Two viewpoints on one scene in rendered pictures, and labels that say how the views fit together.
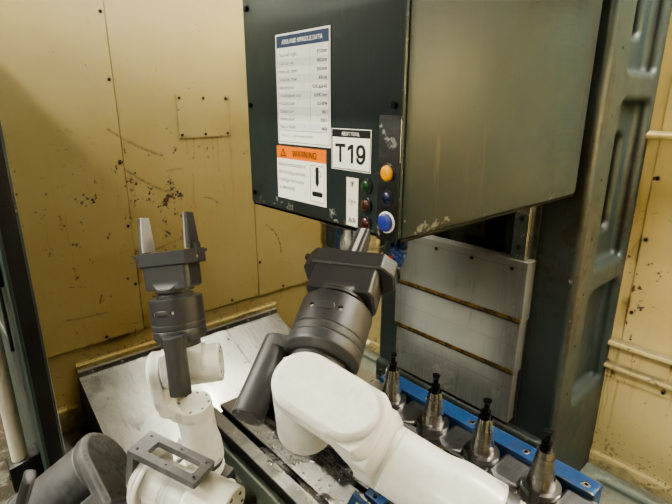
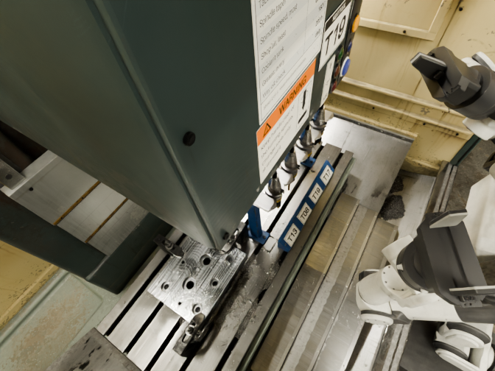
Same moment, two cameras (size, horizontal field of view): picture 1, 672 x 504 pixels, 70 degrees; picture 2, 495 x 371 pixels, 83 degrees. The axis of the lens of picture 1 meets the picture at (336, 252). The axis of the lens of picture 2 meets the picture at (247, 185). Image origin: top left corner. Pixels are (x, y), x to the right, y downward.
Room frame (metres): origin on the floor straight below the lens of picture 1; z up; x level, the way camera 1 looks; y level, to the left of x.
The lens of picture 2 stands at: (1.05, 0.33, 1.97)
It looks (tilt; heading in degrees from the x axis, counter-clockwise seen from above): 56 degrees down; 261
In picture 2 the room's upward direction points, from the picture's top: 9 degrees counter-clockwise
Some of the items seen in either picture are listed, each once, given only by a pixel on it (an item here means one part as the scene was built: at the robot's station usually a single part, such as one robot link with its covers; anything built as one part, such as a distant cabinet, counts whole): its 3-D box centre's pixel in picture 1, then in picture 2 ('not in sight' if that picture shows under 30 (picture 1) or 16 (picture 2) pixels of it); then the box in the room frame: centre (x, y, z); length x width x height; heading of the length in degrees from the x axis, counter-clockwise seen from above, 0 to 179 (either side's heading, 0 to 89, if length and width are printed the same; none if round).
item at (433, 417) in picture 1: (434, 405); (291, 157); (0.81, -0.19, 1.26); 0.04 x 0.04 x 0.07
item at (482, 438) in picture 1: (483, 433); (306, 135); (0.73, -0.26, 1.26); 0.04 x 0.04 x 0.07
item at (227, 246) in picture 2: not in sight; (234, 238); (1.06, -0.10, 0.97); 0.13 x 0.03 x 0.15; 41
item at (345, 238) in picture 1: (353, 225); not in sight; (1.12, -0.04, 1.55); 0.16 x 0.16 x 0.12
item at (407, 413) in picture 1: (411, 413); (282, 177); (0.85, -0.16, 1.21); 0.07 x 0.05 x 0.01; 131
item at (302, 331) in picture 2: not in sight; (334, 285); (0.71, 0.13, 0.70); 0.90 x 0.30 x 0.16; 41
